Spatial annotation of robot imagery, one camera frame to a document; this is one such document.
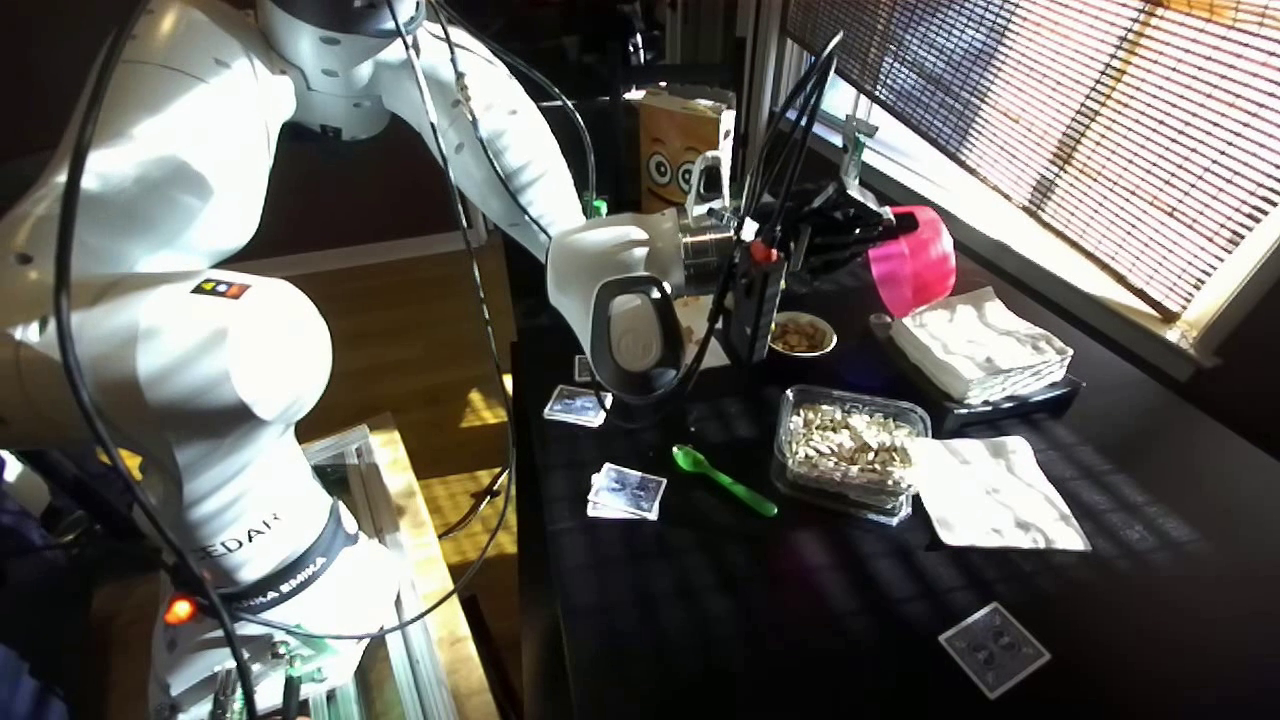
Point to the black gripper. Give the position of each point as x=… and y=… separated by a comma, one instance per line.
x=828, y=226

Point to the pink plastic bowl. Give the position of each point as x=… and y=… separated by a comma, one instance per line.
x=915, y=264

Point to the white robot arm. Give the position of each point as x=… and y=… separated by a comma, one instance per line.
x=124, y=327

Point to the white bowl of cereal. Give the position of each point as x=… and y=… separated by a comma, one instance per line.
x=801, y=336

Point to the orange smiley face box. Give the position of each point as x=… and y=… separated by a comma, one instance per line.
x=673, y=131

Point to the black tray under napkins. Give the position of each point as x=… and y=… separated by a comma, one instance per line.
x=963, y=418

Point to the green plastic spoon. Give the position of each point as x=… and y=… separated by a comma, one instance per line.
x=703, y=466

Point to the blue playing card deck right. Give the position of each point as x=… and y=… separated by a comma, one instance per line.
x=576, y=406

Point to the blue playing card deck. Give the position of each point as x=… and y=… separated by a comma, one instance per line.
x=625, y=492
x=576, y=406

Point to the flat white napkin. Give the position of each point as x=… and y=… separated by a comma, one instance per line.
x=995, y=492

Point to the blue playing card deck middle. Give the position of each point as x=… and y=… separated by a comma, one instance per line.
x=625, y=492

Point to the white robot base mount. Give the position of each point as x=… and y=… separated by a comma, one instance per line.
x=320, y=640

